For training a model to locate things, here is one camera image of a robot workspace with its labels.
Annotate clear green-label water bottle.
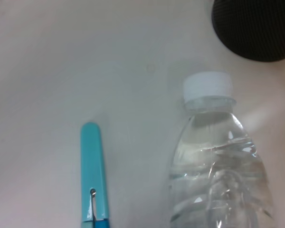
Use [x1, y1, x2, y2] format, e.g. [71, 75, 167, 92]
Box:
[168, 72, 276, 228]

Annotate blue safety scissors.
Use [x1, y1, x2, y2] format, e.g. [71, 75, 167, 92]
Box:
[80, 122, 112, 228]

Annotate black mesh pen holder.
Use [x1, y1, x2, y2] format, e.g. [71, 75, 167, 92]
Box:
[210, 0, 285, 63]

